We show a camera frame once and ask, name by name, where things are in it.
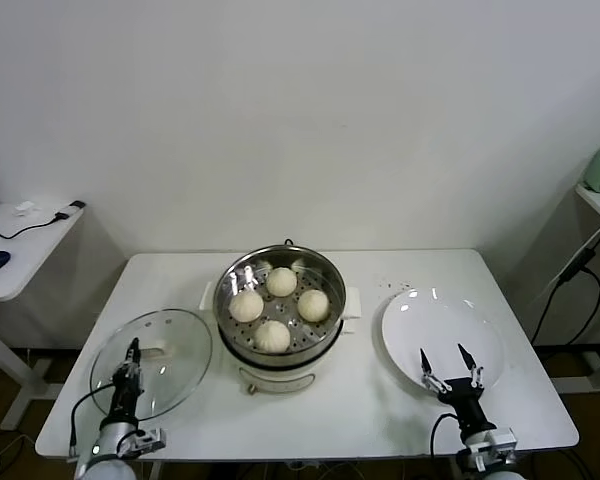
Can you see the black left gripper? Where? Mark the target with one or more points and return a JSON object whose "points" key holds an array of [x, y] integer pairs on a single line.
{"points": [[125, 407]]}

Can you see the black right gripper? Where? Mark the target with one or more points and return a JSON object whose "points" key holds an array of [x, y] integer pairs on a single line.
{"points": [[467, 405]]}

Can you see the white steamed baozi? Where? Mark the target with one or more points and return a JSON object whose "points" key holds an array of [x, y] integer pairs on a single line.
{"points": [[272, 336], [246, 306], [281, 281], [313, 305]]}

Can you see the steel perforated steamer basket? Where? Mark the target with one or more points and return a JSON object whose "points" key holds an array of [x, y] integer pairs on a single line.
{"points": [[330, 280]]}

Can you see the white round plate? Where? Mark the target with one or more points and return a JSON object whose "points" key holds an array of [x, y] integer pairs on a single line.
{"points": [[430, 320]]}

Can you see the dark crumb specks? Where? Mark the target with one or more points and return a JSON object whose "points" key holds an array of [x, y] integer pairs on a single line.
{"points": [[402, 285]]}

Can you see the cream electric cooker base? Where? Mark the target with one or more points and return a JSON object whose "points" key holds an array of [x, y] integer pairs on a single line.
{"points": [[280, 380]]}

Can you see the white side desk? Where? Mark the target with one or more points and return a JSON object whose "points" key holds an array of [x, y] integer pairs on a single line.
{"points": [[30, 260]]}

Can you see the small white desk item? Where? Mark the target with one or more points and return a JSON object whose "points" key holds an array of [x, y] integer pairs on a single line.
{"points": [[24, 208]]}

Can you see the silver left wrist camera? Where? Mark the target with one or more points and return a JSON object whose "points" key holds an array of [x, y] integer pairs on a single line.
{"points": [[147, 440]]}

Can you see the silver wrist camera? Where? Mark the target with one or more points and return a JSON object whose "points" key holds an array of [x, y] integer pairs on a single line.
{"points": [[495, 445], [147, 440]]}

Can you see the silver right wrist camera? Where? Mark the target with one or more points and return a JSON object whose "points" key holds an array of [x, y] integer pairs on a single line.
{"points": [[495, 445]]}

